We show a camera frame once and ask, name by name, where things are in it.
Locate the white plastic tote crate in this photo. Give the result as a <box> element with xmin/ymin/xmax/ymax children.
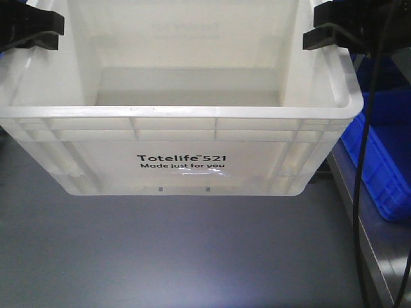
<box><xmin>1</xmin><ymin>1</ymin><xmax>363</xmax><ymax>196</ymax></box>

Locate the blue plastic bin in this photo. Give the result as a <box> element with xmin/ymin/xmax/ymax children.
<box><xmin>362</xmin><ymin>56</ymin><xmax>410</xmax><ymax>221</ymax></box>

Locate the black cable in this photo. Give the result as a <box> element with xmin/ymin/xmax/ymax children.
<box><xmin>393</xmin><ymin>250</ymin><xmax>411</xmax><ymax>308</ymax></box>
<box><xmin>352</xmin><ymin>0</ymin><xmax>399</xmax><ymax>308</ymax></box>

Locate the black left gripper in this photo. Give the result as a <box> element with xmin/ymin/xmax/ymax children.
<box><xmin>1</xmin><ymin>1</ymin><xmax>64</xmax><ymax>53</ymax></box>

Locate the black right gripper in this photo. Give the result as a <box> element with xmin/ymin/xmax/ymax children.
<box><xmin>302</xmin><ymin>1</ymin><xmax>410</xmax><ymax>57</ymax></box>

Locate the steel shelf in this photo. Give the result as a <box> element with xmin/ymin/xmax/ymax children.
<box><xmin>327</xmin><ymin>141</ymin><xmax>410</xmax><ymax>307</ymax></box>

